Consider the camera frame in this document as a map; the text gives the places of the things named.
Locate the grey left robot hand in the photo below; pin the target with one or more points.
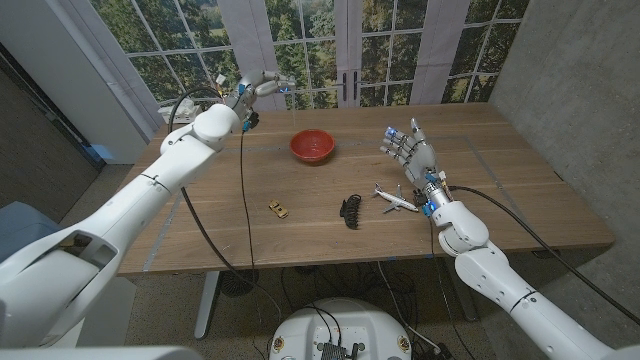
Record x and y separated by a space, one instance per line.
255 85

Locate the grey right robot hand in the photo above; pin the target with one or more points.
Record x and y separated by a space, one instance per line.
417 155

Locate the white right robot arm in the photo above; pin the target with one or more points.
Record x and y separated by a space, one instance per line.
500 280

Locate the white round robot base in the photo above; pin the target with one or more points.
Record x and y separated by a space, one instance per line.
340 325

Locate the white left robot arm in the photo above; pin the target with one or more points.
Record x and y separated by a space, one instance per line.
125 215

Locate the white toy airplane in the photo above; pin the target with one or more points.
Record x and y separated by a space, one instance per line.
395 201

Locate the red bowl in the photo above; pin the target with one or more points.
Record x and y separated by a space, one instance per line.
312 145

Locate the black hair clip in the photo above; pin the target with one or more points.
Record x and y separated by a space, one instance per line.
351 212

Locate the printed window backdrop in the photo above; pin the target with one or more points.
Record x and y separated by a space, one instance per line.
300 40

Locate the crumpled white tissue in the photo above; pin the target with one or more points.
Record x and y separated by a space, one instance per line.
184 106

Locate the white power strip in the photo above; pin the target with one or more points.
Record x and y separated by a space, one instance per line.
182 116

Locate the yellow toy car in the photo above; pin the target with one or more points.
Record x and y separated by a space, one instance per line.
278 209

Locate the black round floor fan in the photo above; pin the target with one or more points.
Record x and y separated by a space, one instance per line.
240 282

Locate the white table leg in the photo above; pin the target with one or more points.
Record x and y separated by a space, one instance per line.
206 305

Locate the white robot torso edge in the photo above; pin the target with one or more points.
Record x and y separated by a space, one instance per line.
100 354

